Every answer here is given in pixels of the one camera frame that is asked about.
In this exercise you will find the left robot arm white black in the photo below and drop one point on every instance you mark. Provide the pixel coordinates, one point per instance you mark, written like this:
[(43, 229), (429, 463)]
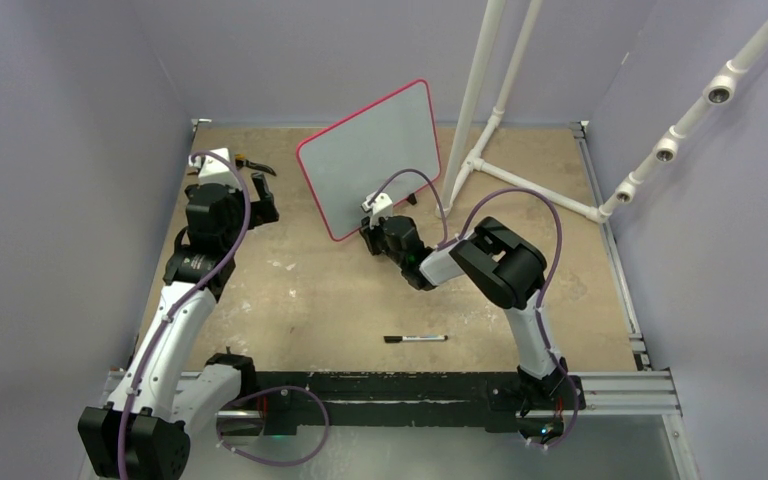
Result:
[(144, 428)]

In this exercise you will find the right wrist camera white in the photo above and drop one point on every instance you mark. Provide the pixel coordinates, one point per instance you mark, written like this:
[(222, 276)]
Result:
[(377, 207)]

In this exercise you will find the yellow black pliers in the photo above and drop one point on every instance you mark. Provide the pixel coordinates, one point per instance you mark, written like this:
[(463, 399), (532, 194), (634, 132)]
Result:
[(241, 161)]

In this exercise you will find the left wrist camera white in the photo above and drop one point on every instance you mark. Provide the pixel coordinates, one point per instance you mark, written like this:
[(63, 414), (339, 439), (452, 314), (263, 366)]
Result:
[(215, 169)]

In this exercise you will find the black whiteboard marker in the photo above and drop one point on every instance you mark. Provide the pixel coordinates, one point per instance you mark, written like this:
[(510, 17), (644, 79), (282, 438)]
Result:
[(394, 339)]

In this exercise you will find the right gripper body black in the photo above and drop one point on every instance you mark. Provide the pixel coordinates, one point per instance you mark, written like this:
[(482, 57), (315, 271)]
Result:
[(378, 243)]

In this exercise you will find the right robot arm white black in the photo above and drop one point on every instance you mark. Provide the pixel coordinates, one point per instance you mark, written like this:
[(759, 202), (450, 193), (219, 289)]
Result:
[(509, 272)]

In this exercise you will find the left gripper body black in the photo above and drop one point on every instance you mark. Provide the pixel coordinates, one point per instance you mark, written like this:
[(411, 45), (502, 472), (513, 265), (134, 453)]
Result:
[(237, 202)]

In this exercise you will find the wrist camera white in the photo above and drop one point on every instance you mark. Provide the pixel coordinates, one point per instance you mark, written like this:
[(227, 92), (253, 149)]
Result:
[(215, 169), (377, 207)]

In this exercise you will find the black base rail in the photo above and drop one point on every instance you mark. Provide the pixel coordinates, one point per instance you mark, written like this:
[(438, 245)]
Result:
[(482, 400)]

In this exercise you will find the whiteboard with red frame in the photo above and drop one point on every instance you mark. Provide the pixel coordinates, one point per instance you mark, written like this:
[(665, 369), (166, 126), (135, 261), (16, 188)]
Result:
[(391, 141)]

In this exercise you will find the aluminium table frame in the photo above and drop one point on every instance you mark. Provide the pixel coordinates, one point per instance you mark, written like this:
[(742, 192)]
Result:
[(642, 393)]

